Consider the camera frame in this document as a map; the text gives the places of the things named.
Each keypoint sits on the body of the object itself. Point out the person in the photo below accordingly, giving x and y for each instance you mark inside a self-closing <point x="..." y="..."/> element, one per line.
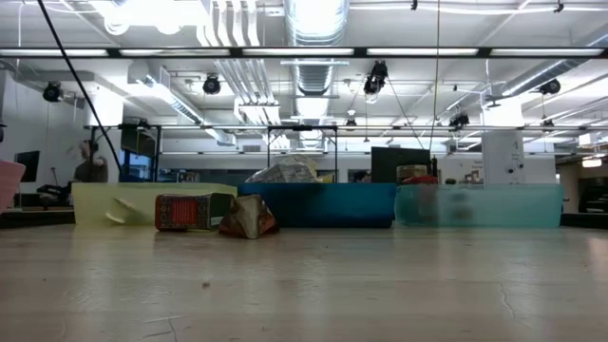
<point x="363" y="176"/>
<point x="90" y="166"/>

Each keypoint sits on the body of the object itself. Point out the overhead light frame bar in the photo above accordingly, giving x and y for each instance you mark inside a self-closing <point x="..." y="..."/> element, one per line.
<point x="484" y="52"/>

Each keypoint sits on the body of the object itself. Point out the yellow translucent plastic bin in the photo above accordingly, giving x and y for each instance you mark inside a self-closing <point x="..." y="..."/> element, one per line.
<point x="95" y="204"/>

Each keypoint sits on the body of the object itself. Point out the large black computer monitor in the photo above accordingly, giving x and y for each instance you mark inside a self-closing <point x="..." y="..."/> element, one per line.
<point x="401" y="157"/>

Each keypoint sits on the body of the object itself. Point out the brown crumpled sachet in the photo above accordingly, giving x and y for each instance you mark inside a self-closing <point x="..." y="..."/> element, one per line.
<point x="248" y="217"/>

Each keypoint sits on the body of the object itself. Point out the ramen pack with grey print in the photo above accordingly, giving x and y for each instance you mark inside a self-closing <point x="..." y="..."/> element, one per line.
<point x="285" y="173"/>

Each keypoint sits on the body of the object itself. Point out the small black monitor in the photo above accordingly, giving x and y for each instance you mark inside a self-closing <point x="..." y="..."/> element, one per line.
<point x="28" y="165"/>

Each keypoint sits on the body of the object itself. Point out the green translucent plastic bin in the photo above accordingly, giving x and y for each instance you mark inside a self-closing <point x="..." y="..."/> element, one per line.
<point x="480" y="206"/>

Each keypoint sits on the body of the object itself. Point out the black ceiling spotlight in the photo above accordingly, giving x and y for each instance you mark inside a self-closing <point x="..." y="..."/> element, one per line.
<point x="52" y="91"/>
<point x="459" y="120"/>
<point x="211" y="84"/>
<point x="550" y="87"/>

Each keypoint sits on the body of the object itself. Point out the black overhead camera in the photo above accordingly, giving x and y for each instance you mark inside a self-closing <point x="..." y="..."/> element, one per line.
<point x="376" y="78"/>

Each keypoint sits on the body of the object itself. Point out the pink bowl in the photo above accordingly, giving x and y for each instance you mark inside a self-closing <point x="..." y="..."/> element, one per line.
<point x="9" y="185"/>

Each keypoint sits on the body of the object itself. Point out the blue plastic bin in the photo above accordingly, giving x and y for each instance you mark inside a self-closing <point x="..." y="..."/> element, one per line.
<point x="328" y="204"/>

